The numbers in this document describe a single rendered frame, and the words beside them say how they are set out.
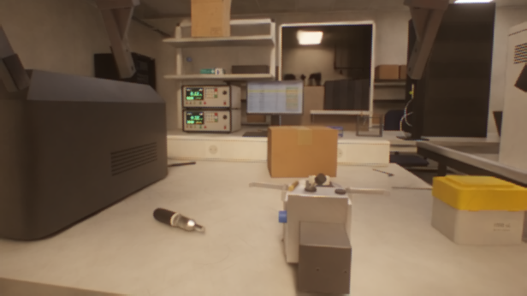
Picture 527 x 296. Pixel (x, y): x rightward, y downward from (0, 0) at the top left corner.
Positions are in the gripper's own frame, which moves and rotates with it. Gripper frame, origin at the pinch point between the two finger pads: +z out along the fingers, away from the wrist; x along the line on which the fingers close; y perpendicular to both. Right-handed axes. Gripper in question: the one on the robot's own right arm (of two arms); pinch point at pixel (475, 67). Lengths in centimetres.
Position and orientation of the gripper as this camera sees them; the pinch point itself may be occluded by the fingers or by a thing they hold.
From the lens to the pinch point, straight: 42.1
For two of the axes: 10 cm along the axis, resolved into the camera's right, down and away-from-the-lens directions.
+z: -0.6, 8.7, 4.9
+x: 9.8, 1.5, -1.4
